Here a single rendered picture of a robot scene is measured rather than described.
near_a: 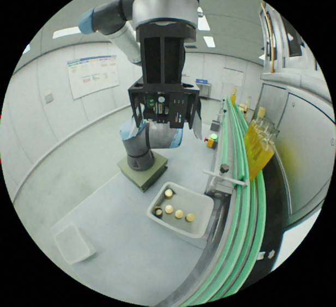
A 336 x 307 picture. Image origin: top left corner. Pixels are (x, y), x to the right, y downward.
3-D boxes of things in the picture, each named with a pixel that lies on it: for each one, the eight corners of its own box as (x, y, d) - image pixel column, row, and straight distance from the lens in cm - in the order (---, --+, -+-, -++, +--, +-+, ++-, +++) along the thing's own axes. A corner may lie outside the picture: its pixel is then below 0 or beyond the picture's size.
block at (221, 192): (224, 202, 49) (232, 195, 43) (205, 195, 47) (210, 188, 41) (225, 194, 51) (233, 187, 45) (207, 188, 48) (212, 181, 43)
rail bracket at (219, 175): (236, 196, 44) (255, 179, 35) (197, 183, 40) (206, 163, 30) (237, 190, 46) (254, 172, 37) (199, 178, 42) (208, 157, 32)
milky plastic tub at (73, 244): (63, 239, 78) (52, 235, 72) (84, 224, 65) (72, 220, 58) (79, 265, 73) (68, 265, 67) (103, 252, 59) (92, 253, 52)
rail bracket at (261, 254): (252, 259, 49) (280, 256, 41) (238, 260, 45) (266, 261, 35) (256, 250, 49) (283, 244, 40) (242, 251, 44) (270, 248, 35)
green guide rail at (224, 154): (219, 181, 44) (227, 169, 38) (216, 180, 44) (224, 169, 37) (222, 98, 203) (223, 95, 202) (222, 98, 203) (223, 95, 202)
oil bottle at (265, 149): (249, 184, 52) (279, 147, 41) (239, 180, 49) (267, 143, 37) (248, 174, 55) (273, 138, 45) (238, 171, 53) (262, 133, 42)
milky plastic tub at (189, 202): (195, 239, 49) (201, 240, 40) (148, 217, 49) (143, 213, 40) (208, 204, 52) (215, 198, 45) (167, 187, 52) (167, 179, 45)
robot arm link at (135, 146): (128, 139, 54) (121, 116, 47) (153, 138, 51) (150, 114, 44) (122, 156, 46) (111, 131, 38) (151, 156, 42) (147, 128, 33)
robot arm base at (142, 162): (123, 159, 58) (117, 146, 52) (144, 146, 62) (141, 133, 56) (137, 176, 49) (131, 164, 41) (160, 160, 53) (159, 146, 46)
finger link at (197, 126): (200, 154, 21) (178, 126, 14) (196, 134, 25) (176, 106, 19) (214, 149, 20) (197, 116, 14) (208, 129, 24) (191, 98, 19)
